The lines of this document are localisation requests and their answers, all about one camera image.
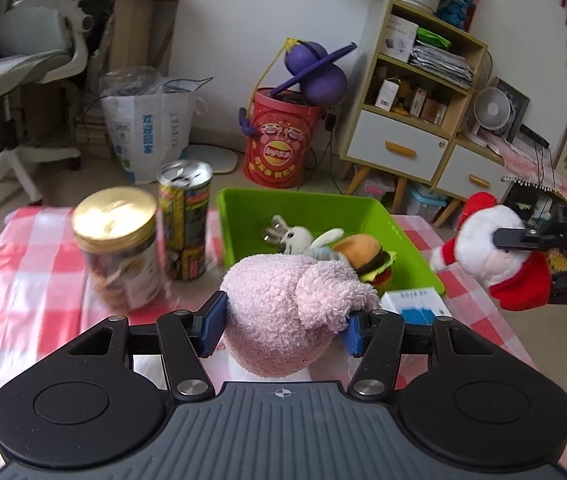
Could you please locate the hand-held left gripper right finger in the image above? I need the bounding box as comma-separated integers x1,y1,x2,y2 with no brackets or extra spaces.
341,309,501,403

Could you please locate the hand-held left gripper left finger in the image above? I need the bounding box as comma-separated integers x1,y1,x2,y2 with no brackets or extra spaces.
66,290,229,403

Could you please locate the santa plush toy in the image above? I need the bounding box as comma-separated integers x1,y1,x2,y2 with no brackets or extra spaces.
429,191,553,312

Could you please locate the pink plush toy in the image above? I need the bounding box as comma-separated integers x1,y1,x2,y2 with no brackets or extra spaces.
219,254,381,378

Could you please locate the green plastic bin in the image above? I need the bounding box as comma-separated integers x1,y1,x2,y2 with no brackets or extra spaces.
216,187,445,297

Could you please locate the black square box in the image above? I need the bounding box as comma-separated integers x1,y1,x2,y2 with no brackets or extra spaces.
506,182,557,222

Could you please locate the blue and white box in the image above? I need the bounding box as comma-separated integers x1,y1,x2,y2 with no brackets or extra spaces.
379,287,453,330

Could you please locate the pink cabinet cloth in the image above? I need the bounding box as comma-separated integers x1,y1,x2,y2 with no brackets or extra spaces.
486,135,567,198

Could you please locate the burger plush toy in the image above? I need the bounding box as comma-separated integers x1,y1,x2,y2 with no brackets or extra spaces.
332,235,398,290

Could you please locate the low wooden drawer cabinet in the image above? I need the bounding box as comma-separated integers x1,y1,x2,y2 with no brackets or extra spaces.
433,135,514,227

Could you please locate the clear plastic storage box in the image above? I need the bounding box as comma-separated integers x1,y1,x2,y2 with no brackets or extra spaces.
406,182,450,224

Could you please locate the black power strip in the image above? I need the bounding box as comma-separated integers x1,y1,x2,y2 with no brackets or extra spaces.
520,124,551,149

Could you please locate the tall printed metal can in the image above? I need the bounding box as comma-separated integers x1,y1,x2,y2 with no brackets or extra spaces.
156,160,214,282

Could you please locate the white bunny plush toy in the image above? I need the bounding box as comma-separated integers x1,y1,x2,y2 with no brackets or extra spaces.
263,214,347,263

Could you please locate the gold lid clear jar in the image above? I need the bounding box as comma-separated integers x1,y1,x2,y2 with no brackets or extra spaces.
72,187,164,312

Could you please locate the small white desk fan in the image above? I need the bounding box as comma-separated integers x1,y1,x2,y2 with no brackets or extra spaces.
463,86,514,148

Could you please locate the tall wooden shelf cabinet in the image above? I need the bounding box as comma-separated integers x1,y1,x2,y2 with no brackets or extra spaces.
338,0,489,197

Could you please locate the white floor scale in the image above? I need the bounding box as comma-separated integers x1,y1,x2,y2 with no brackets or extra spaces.
182,144,240,177

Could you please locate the red checkered blanket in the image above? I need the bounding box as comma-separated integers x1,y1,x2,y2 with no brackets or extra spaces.
0,205,567,476

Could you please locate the stack of papers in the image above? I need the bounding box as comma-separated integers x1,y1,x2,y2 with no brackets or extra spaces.
407,42,475,91

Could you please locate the red snack bucket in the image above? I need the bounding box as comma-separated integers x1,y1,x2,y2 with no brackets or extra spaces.
242,87,325,190

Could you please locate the white printed bag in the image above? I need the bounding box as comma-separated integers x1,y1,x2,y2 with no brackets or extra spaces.
100,77,214,186

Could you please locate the green packet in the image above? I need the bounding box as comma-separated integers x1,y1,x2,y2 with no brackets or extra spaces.
416,27,452,51

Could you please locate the white product box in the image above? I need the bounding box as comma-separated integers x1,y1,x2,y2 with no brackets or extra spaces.
378,15,420,64

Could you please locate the blue knitted item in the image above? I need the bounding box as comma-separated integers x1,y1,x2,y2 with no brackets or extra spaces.
436,0,479,32

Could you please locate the purple jumping ball toy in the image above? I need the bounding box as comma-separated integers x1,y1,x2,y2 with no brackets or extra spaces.
269,40,358,107

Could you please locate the wooden desk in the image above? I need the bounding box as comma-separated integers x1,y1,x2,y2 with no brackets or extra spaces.
97,0,180,83

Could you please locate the white office chair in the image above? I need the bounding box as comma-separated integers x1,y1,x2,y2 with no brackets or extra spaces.
0,0,95,226

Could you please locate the black picture frame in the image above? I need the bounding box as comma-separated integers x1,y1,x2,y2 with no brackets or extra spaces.
493,77,531,143

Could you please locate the yellow skipping rope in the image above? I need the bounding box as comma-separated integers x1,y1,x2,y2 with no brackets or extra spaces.
238,36,307,137

